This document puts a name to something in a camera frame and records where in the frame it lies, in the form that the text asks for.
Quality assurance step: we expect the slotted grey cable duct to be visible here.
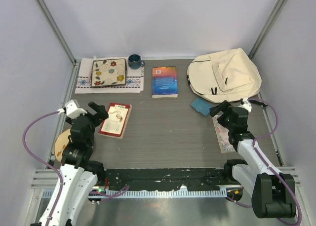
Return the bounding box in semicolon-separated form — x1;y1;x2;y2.
42;188;227;199

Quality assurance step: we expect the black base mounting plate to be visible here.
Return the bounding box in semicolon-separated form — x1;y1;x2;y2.
96;168;239;191

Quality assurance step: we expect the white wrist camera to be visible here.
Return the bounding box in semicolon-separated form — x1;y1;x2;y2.
239;98;252;113
57;100;87;119

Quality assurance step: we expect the floral square ceramic plate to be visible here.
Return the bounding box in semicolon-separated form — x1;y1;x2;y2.
91;58;127;88

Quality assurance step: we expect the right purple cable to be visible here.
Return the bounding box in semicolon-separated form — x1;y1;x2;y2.
226;99;303;224

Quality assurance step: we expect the round wooden bird coaster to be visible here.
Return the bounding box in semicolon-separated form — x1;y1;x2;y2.
54;128;72;163

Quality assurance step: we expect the blue sunset paperback book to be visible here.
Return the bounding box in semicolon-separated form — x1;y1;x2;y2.
152;66;178;98

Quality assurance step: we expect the white patterned placemat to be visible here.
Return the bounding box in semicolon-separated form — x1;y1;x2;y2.
75;58;144;94

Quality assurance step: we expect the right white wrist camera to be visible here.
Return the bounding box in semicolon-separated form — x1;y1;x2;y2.
239;98;252;113

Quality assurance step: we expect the cream canvas backpack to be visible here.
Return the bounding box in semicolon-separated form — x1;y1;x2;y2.
187;48;262;103

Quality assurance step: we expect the red white paperback book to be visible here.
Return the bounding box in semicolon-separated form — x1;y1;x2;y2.
98;102;132;139

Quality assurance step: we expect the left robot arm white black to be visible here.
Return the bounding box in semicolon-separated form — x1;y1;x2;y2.
36;100;109;226

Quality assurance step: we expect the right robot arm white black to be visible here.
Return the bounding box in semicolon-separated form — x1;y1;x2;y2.
210;100;297;219

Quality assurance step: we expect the floral pastel notebook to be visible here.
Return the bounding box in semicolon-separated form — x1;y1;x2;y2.
212;115;235;153

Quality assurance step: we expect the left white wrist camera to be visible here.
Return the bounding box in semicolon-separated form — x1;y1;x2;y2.
57;100;87;119

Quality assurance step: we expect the dark blue ceramic mug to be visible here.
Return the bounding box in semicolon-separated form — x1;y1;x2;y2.
128;54;145;70

